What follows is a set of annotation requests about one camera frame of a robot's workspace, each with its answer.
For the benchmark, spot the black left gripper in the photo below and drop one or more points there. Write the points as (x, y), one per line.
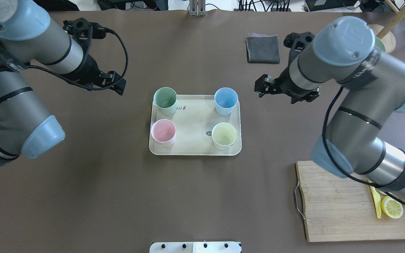
(89, 69)

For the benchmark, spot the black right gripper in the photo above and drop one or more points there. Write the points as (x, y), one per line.
(283, 84)

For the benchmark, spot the blue cup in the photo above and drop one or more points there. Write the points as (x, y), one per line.
(225, 100)

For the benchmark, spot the green cup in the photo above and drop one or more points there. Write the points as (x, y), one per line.
(165, 99)

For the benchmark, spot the cream yellow cup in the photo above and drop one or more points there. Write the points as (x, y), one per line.
(224, 135)

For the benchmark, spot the pink cup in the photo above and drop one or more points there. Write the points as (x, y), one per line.
(164, 132)

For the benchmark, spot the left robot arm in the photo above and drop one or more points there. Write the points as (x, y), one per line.
(30, 39)

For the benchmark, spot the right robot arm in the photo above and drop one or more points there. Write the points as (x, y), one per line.
(345, 51)

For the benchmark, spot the cream rabbit tray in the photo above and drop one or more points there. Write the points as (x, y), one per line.
(194, 119)

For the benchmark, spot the grey folded cloth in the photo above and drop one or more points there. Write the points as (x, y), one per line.
(262, 49)

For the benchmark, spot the green bowl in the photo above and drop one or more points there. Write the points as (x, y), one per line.
(380, 44)

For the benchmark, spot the wooden cutting board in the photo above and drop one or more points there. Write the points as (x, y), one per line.
(335, 209)

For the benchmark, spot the yellow plastic knife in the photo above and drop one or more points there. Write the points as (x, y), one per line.
(376, 201)

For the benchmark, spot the aluminium frame post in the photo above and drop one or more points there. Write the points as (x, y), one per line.
(197, 8)

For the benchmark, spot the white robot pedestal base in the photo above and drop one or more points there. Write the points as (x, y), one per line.
(196, 247)

